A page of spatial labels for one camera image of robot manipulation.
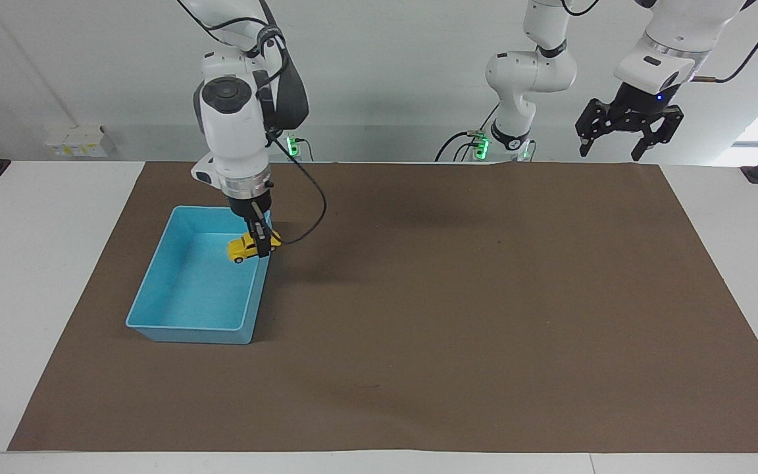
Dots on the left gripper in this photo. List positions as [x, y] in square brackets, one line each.
[635, 104]

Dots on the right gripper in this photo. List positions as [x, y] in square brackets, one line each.
[245, 205]

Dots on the yellow toy beetle car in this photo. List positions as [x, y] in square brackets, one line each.
[242, 249]

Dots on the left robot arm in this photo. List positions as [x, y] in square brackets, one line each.
[537, 69]

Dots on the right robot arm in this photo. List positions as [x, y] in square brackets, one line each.
[234, 138]

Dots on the light blue plastic bin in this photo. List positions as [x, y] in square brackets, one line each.
[195, 289]

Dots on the white wall socket box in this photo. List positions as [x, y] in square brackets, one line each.
[79, 141]

